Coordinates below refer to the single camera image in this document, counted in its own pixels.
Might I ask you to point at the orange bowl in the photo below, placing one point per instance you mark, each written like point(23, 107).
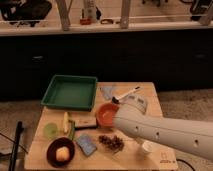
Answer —
point(106, 113)

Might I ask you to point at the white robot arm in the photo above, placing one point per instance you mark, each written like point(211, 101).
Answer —
point(194, 137)

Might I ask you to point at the blue sponge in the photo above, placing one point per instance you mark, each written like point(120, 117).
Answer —
point(86, 144)

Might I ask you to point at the translucent plastic cup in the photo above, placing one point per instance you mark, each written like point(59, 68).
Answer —
point(146, 148)

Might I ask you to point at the green plastic tray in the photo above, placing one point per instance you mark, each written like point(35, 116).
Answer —
point(71, 92)

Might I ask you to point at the black office chair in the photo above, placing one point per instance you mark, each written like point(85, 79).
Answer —
point(30, 12)

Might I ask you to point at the black pole stand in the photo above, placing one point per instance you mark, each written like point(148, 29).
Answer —
point(15, 147)

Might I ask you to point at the wooden block brush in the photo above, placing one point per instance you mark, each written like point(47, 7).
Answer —
point(85, 123)

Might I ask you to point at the dark brown plate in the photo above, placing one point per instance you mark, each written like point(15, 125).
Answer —
point(58, 143)

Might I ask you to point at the small green lid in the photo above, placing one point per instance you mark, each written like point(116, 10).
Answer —
point(50, 131)

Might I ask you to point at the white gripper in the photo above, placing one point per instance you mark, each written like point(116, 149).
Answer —
point(137, 101)

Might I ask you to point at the green peeler handle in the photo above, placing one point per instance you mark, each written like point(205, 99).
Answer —
point(72, 130)

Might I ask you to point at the yellow banana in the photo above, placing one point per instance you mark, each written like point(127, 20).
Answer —
point(65, 123)

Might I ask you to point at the yellow apple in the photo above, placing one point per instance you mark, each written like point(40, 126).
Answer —
point(62, 154)

